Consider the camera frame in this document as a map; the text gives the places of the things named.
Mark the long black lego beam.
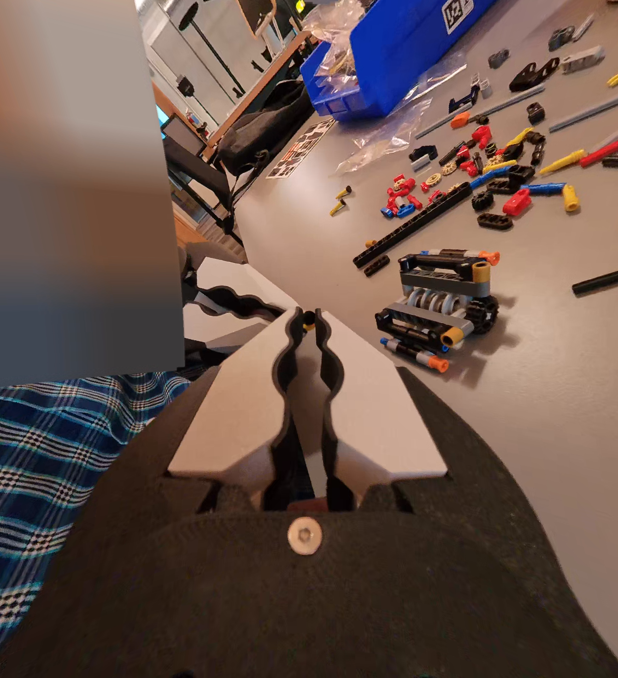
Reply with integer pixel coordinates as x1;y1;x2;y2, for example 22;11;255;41
352;181;473;268

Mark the lego engine assembly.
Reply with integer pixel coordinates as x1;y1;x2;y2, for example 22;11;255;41
375;248;501;374

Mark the light grey lego axle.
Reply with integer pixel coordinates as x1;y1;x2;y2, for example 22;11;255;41
587;121;618;154

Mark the black backpack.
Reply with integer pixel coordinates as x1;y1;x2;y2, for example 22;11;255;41
216;79;315;176

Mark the dark blue lego piece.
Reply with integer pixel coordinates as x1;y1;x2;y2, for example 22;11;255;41
448;87;482;113

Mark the blue plaid shirt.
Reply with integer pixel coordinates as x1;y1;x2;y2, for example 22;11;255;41
0;371;193;636

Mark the black curved lego liftarm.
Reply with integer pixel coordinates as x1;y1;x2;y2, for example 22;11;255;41
509;56;560;92

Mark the lego sticker sheet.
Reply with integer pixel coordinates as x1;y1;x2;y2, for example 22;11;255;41
265;118;337;180

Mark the crumpled clear plastic bag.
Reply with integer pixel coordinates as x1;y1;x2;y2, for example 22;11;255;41
304;0;373;91

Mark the long black lego axle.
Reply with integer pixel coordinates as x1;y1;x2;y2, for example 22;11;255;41
572;261;618;296

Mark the pile of small lego pieces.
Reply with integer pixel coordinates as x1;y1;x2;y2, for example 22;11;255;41
380;123;566;231

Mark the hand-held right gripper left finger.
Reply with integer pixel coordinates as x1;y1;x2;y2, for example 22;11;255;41
167;305;305;512

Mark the black stand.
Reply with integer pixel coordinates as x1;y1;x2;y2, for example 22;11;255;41
178;1;246;99

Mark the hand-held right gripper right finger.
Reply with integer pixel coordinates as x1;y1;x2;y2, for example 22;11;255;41
314;309;450;512

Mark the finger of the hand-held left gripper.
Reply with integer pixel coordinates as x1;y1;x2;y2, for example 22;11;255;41
196;257;300;320
183;302;283;350

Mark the wooden table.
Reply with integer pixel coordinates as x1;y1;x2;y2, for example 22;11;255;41
203;29;320;160

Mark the blue plastic bin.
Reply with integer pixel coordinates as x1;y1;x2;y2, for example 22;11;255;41
300;0;500;123

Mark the long grey lego axle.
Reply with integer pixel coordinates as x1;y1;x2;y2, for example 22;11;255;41
430;82;545;139
548;85;618;133

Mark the light grey lego beam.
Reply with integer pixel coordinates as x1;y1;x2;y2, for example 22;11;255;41
560;45;605;74

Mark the long red lego axle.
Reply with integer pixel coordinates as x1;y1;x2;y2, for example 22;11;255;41
580;127;618;167

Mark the pale framed screen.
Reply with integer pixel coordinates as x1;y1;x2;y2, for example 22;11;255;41
236;0;278;39

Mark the black chair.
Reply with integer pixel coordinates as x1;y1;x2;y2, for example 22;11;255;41
161;113;235;234

